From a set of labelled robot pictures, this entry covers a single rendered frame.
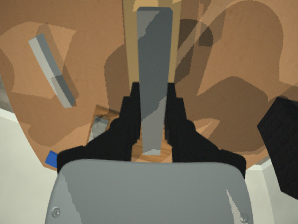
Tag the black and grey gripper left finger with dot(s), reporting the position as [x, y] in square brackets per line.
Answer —
[114, 142]

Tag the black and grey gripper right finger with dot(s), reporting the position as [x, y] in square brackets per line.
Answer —
[187, 144]

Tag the grey square stick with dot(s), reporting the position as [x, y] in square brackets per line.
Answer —
[154, 33]
[49, 67]

